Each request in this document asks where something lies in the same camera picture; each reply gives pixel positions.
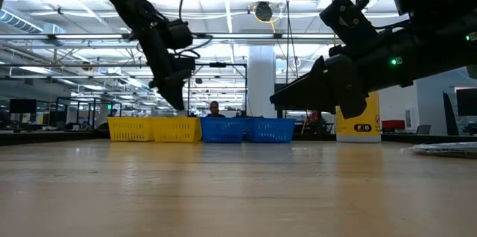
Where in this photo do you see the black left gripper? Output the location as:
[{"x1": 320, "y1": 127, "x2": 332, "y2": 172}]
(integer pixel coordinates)
[{"x1": 137, "y1": 28, "x2": 198, "y2": 113}]

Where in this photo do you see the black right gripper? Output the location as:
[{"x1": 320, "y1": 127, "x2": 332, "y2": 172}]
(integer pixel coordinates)
[{"x1": 270, "y1": 28, "x2": 414, "y2": 120}]

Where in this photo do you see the clear plastic toiletry packet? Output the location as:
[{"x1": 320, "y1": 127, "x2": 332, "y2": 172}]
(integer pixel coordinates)
[{"x1": 400, "y1": 141, "x2": 477, "y2": 159}]

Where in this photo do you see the yellow plastic basket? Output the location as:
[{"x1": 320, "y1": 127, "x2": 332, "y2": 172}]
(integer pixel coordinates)
[
  {"x1": 151, "y1": 117, "x2": 202, "y2": 143},
  {"x1": 107, "y1": 117, "x2": 156, "y2": 143}
]

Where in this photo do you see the white building pillar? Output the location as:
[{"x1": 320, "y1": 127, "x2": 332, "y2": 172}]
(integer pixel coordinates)
[{"x1": 247, "y1": 45, "x2": 277, "y2": 119}]

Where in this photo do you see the blue plastic basket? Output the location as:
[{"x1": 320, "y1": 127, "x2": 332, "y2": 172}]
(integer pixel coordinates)
[
  {"x1": 200, "y1": 117, "x2": 249, "y2": 144},
  {"x1": 244, "y1": 118, "x2": 297, "y2": 144}
]

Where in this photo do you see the yellow white wipes canister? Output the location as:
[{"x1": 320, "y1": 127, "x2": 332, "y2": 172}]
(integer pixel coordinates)
[{"x1": 335, "y1": 91, "x2": 382, "y2": 144}]

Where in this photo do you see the red box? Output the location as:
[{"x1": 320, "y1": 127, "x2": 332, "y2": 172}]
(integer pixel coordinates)
[{"x1": 382, "y1": 119, "x2": 406, "y2": 130}]

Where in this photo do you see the black slanted panel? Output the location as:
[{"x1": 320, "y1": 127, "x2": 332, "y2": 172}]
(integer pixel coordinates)
[{"x1": 442, "y1": 91, "x2": 460, "y2": 136}]

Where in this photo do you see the black computer monitor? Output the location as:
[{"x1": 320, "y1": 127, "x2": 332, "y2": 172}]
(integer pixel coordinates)
[
  {"x1": 9, "y1": 98, "x2": 37, "y2": 115},
  {"x1": 455, "y1": 86, "x2": 477, "y2": 117}
]

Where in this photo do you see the black metal frame rig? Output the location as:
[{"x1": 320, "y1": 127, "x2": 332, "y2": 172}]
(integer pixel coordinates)
[{"x1": 187, "y1": 62, "x2": 248, "y2": 119}]

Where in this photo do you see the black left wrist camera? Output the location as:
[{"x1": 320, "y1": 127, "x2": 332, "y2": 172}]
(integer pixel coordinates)
[{"x1": 165, "y1": 19, "x2": 195, "y2": 51}]

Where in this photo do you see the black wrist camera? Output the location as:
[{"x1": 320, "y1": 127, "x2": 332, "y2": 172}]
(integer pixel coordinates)
[
  {"x1": 319, "y1": 0, "x2": 378, "y2": 57},
  {"x1": 165, "y1": 19, "x2": 195, "y2": 51}
]

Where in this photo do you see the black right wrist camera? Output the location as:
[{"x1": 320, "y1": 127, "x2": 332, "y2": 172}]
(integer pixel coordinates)
[{"x1": 319, "y1": 0, "x2": 378, "y2": 57}]

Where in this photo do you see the black ceiling cable reel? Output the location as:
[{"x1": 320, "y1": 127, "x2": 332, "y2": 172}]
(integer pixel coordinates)
[{"x1": 254, "y1": 1, "x2": 274, "y2": 22}]

